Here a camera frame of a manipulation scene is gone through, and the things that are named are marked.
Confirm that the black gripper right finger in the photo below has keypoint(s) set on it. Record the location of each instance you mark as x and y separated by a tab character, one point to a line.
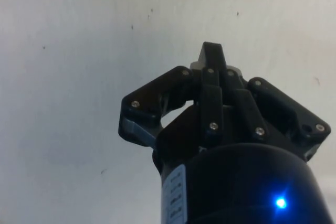
278	103

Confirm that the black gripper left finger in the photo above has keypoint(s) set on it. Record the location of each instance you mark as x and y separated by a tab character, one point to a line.
155	87

